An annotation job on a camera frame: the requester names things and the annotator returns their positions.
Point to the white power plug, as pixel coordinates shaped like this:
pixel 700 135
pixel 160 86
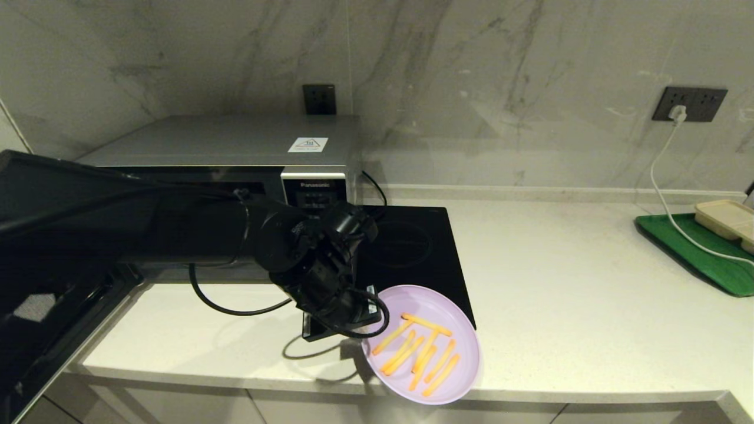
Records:
pixel 677 113

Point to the silver Panasonic microwave oven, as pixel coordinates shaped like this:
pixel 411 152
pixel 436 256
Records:
pixel 224 138

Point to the green plastic tray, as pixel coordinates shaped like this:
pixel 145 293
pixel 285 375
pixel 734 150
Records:
pixel 718 271

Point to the black induction cooktop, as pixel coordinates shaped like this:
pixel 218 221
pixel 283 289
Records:
pixel 436 253

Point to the white triangle warning sticker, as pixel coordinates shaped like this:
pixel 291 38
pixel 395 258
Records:
pixel 307 145

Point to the beige food container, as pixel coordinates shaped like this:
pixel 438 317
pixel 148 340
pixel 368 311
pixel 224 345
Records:
pixel 726 218

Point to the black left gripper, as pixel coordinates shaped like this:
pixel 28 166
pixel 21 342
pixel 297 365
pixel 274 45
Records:
pixel 330 306

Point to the black wall socket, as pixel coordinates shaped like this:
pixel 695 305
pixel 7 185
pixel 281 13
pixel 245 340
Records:
pixel 709 105
pixel 664 99
pixel 319 99

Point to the grey cabinet door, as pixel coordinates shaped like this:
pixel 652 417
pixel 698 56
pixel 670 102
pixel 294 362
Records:
pixel 636 414
pixel 406 411

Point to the purple round plate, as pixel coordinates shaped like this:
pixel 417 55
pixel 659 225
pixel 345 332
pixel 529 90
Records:
pixel 412 300

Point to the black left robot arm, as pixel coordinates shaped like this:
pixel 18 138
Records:
pixel 118 218

